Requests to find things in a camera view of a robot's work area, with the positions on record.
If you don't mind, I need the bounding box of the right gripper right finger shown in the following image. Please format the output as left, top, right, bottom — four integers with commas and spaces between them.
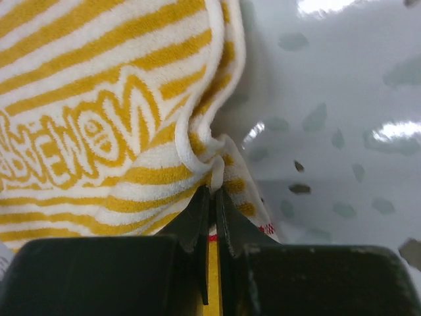
215, 190, 420, 315

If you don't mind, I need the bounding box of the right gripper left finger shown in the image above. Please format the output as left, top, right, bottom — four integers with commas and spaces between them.
1, 187, 210, 315

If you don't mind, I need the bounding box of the yellow striped Doraemon towel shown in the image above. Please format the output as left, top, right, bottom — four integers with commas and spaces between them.
1, 1, 276, 315

